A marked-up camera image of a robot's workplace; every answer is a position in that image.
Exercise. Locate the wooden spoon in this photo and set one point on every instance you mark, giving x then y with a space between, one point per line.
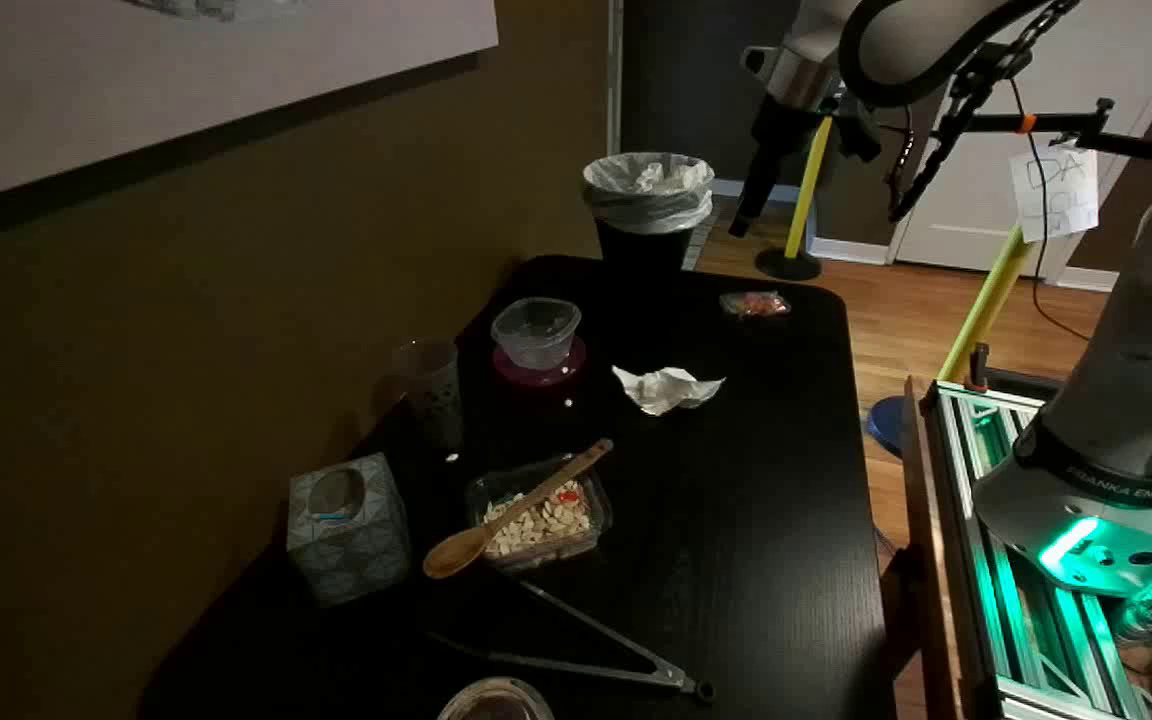
510 514

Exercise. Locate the crumpled white tissue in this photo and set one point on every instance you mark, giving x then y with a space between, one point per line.
665 391

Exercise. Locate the white trash bag liner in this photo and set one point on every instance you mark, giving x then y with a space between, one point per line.
648 189

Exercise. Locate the white wall board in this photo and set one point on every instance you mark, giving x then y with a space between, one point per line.
136 81

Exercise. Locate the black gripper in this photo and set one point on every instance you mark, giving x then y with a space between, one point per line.
782 144

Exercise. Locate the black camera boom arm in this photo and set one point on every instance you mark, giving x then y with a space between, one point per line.
1059 125

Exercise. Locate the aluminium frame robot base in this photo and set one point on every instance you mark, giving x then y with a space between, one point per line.
1019 602

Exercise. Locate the clear food container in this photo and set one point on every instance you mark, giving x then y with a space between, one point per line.
542 523

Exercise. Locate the hanging white paper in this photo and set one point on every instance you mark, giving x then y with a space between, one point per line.
1059 189

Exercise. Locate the metal tongs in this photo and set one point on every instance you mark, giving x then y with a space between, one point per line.
590 653

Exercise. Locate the red saucer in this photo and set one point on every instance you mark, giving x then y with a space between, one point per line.
536 374

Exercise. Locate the blue floor object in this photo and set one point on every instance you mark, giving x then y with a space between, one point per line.
890 425

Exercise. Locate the white door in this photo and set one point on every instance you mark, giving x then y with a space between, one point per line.
989 203

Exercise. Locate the black trash can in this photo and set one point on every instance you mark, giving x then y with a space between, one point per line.
640 262

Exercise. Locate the yellow pole with black base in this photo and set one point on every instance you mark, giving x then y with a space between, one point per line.
807 187

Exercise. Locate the patterned tissue box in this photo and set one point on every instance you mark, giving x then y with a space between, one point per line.
345 530

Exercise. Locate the clear glass cup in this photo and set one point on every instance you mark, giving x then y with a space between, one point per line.
426 387

